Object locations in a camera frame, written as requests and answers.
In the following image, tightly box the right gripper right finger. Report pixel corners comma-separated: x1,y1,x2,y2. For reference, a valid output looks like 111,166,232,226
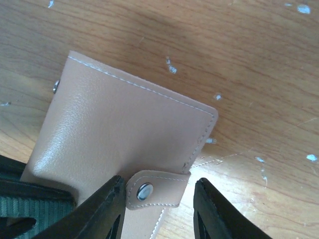
193,178,270,239

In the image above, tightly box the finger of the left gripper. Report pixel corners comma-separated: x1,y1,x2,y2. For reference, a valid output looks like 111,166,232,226
0,156,75,239

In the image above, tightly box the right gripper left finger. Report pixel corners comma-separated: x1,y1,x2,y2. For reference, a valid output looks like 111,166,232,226
35,176,126,239

